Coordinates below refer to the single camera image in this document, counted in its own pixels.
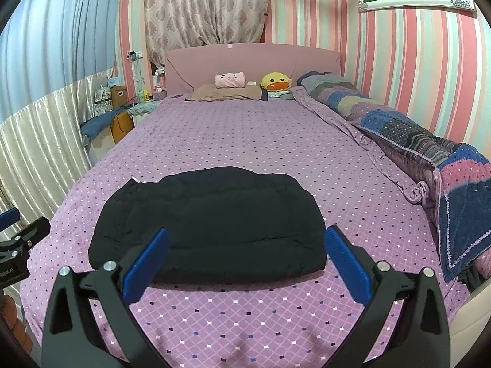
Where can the brown pillow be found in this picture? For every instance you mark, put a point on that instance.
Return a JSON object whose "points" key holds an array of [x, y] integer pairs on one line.
{"points": [[226, 92]]}

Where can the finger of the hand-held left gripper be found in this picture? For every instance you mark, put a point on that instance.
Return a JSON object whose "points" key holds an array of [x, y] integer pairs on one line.
{"points": [[9, 216], [34, 230]]}

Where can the white bed frame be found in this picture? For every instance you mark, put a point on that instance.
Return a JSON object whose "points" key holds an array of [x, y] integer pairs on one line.
{"points": [[468, 322]]}

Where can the pink headboard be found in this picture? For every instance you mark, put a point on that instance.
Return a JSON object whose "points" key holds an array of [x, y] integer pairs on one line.
{"points": [[268, 61]]}

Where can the printed box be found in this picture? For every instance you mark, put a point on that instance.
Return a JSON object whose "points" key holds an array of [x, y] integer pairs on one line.
{"points": [[102, 101]]}

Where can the pink folded cloth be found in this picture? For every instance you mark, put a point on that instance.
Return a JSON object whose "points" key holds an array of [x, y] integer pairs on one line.
{"points": [[230, 79]]}

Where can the black padded jacket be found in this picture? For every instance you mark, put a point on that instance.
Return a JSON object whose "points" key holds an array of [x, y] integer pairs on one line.
{"points": [[214, 214]]}

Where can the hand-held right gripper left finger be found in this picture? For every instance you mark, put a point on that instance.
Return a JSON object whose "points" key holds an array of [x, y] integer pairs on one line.
{"points": [[147, 264]]}

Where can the patterned window curtain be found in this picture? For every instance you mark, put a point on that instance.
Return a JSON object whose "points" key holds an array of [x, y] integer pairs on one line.
{"points": [[207, 7]]}

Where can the patchwork quilt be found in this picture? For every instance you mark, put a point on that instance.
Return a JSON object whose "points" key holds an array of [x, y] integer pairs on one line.
{"points": [[402, 130]]}

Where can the wall socket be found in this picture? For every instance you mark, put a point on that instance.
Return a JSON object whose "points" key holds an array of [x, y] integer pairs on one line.
{"points": [[135, 55]]}

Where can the brown box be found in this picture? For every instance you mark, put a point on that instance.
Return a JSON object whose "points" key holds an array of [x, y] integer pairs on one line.
{"points": [[119, 97]]}

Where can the purple checked bed sheet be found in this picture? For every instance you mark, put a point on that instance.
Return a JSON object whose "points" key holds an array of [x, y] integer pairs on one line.
{"points": [[238, 138]]}

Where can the white satin curtain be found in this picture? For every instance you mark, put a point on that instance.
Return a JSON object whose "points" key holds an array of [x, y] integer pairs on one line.
{"points": [[46, 142]]}

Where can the white nightstand with green cloth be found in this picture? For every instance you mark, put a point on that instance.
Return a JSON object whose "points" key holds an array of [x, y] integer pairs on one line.
{"points": [[145, 109]]}

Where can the pale blue curtain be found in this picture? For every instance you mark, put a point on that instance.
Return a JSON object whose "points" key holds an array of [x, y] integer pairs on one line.
{"points": [[57, 27]]}

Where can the yellow duck plush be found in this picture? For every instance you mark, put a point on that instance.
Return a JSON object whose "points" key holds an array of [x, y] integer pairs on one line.
{"points": [[276, 81]]}

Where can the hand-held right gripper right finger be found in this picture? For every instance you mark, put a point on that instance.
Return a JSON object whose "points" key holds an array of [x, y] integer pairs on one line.
{"points": [[347, 264]]}

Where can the person's left hand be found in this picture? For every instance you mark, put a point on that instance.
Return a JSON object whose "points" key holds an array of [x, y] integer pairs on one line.
{"points": [[19, 326]]}

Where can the blue cloth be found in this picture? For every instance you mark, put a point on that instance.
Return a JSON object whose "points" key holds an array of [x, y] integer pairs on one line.
{"points": [[99, 122]]}

